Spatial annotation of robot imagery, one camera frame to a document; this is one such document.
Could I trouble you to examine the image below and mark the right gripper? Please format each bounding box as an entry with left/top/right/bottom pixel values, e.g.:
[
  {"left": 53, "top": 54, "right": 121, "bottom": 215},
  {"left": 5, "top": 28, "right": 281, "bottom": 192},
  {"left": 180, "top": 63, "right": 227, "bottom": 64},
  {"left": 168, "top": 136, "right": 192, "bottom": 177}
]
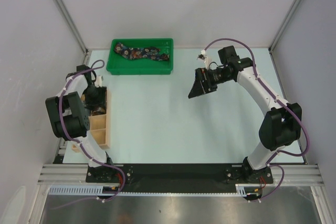
[{"left": 188, "top": 67, "right": 233, "bottom": 98}]

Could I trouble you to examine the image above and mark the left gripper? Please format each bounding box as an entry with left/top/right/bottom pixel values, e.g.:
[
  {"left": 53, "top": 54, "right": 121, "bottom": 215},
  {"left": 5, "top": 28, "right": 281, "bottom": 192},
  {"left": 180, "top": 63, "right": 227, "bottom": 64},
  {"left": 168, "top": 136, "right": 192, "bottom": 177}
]
[{"left": 82, "top": 85, "right": 107, "bottom": 112}]

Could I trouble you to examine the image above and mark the orange grey patterned tie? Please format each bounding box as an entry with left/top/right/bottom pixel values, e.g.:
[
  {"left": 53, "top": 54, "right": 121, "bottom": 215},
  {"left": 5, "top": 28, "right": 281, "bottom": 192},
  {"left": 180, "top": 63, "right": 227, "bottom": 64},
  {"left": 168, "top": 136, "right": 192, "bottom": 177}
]
[{"left": 90, "top": 106, "right": 106, "bottom": 116}]

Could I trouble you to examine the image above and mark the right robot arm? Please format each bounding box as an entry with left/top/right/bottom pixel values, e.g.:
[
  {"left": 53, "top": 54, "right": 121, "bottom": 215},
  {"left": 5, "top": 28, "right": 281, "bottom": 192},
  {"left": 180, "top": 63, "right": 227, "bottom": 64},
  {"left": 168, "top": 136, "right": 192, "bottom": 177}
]
[{"left": 188, "top": 46, "right": 302, "bottom": 183}]

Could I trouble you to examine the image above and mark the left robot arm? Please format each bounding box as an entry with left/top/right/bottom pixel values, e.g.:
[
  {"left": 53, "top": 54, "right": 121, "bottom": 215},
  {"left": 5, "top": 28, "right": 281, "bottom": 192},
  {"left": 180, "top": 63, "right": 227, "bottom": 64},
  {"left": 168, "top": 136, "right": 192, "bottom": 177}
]
[{"left": 45, "top": 65, "right": 122, "bottom": 183}]

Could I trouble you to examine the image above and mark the wooden compartment box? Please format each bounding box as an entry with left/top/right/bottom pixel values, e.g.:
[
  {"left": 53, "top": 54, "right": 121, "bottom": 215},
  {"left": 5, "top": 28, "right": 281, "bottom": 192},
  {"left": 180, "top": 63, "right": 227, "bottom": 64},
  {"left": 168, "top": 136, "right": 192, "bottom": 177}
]
[{"left": 80, "top": 87, "right": 111, "bottom": 150}]

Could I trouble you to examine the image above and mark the green plastic bin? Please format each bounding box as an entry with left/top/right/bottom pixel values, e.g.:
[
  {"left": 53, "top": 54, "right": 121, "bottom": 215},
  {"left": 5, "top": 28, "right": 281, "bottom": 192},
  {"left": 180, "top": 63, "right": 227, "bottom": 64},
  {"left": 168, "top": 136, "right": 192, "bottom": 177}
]
[{"left": 106, "top": 38, "right": 173, "bottom": 75}]

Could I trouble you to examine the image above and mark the dark floral tie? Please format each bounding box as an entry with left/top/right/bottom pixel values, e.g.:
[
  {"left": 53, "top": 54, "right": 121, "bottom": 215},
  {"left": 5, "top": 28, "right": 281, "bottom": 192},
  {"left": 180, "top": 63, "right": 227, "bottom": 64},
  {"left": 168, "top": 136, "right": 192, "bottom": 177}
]
[{"left": 113, "top": 42, "right": 170, "bottom": 61}]

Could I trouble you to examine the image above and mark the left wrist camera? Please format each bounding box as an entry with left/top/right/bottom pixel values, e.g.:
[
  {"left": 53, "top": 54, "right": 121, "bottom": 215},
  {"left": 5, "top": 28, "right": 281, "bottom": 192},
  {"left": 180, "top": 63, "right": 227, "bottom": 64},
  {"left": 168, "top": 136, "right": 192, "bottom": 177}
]
[{"left": 94, "top": 76, "right": 103, "bottom": 88}]

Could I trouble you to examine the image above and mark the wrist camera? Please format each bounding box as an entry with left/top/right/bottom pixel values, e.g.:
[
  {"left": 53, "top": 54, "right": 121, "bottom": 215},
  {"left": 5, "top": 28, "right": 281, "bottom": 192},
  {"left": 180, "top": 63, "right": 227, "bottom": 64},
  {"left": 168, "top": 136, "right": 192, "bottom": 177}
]
[
  {"left": 197, "top": 50, "right": 212, "bottom": 69},
  {"left": 94, "top": 76, "right": 103, "bottom": 88}
]

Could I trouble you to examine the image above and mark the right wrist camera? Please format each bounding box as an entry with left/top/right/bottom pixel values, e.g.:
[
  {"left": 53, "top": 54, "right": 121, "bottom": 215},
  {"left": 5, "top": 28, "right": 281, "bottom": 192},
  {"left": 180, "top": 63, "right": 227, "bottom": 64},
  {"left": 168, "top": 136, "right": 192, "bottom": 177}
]
[{"left": 197, "top": 50, "right": 212, "bottom": 69}]

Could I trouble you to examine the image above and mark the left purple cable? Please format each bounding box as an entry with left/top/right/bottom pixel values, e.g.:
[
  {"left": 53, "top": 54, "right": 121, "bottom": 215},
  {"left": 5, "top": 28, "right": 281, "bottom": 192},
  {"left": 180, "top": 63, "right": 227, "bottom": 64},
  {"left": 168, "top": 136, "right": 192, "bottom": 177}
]
[{"left": 58, "top": 59, "right": 125, "bottom": 205}]

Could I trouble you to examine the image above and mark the purple cable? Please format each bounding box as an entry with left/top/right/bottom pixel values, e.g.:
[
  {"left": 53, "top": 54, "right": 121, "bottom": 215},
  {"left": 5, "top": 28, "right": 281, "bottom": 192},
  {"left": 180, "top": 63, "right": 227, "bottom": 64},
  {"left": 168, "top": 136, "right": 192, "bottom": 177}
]
[
  {"left": 204, "top": 38, "right": 310, "bottom": 204},
  {"left": 58, "top": 59, "right": 125, "bottom": 205}
]

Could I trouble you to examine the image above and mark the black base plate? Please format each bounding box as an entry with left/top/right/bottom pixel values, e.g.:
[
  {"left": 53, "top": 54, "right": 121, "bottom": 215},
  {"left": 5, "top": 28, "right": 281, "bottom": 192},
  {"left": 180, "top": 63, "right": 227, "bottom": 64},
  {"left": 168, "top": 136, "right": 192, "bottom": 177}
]
[{"left": 86, "top": 164, "right": 274, "bottom": 193}]

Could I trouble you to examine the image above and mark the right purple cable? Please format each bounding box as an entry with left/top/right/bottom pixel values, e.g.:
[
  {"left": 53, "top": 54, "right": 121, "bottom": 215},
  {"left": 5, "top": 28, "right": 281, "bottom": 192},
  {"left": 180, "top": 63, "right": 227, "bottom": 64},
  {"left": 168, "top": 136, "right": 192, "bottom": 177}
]
[{"left": 204, "top": 38, "right": 310, "bottom": 204}]

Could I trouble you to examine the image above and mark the white cable duct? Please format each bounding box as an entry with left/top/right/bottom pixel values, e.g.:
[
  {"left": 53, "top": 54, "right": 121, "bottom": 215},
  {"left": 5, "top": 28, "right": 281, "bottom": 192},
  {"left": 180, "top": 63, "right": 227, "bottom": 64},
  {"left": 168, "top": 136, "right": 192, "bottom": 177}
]
[{"left": 48, "top": 184, "right": 261, "bottom": 197}]

